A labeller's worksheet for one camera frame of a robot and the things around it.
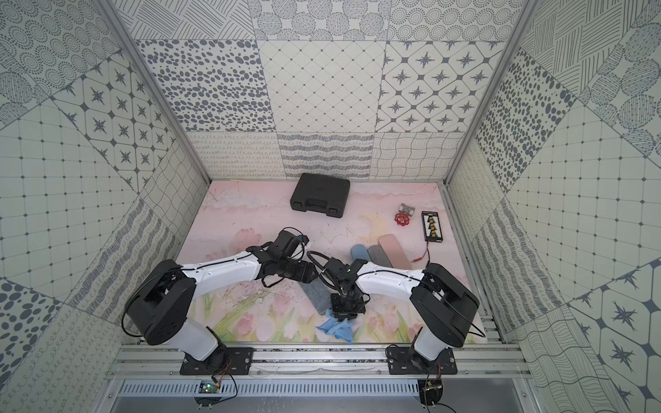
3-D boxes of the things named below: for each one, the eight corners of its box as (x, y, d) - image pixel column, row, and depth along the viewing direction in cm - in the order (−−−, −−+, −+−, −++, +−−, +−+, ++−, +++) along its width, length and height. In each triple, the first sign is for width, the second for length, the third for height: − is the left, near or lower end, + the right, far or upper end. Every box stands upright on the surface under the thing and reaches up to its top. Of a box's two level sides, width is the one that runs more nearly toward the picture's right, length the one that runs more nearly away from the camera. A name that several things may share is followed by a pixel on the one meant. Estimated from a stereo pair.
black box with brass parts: (424, 241, 103) (426, 238, 101) (421, 213, 112) (422, 210, 111) (441, 242, 103) (443, 239, 101) (436, 214, 112) (438, 211, 110)
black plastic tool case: (291, 209, 112) (289, 200, 108) (305, 178, 125) (304, 169, 120) (342, 220, 109) (343, 211, 104) (352, 187, 121) (353, 178, 117)
